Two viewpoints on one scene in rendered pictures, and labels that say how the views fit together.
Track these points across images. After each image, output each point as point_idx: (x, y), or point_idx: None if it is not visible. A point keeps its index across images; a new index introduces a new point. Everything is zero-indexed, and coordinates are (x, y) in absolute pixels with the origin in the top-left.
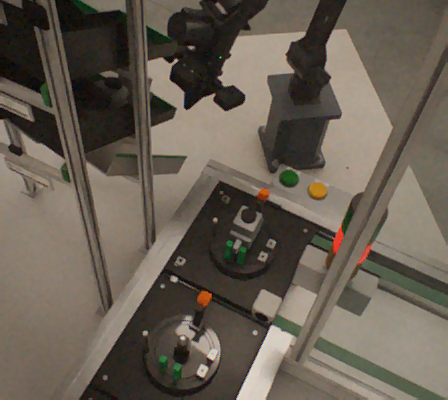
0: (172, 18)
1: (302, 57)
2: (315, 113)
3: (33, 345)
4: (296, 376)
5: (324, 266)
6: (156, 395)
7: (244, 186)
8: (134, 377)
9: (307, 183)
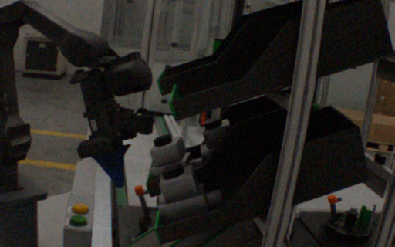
0: (135, 70)
1: (25, 128)
2: (27, 181)
3: None
4: None
5: None
6: (297, 231)
7: (106, 240)
8: (301, 240)
9: (75, 214)
